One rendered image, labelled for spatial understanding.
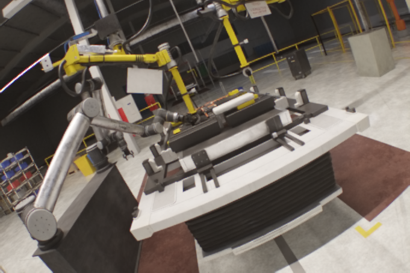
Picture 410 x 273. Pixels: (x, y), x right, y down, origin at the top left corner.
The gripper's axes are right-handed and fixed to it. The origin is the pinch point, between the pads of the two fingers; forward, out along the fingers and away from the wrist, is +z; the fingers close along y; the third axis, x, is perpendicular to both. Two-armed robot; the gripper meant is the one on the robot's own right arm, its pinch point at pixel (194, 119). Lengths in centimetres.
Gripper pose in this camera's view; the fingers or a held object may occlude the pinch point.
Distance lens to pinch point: 211.6
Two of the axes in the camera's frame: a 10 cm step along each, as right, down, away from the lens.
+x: -1.4, 2.7, -9.5
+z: 9.8, 1.4, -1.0
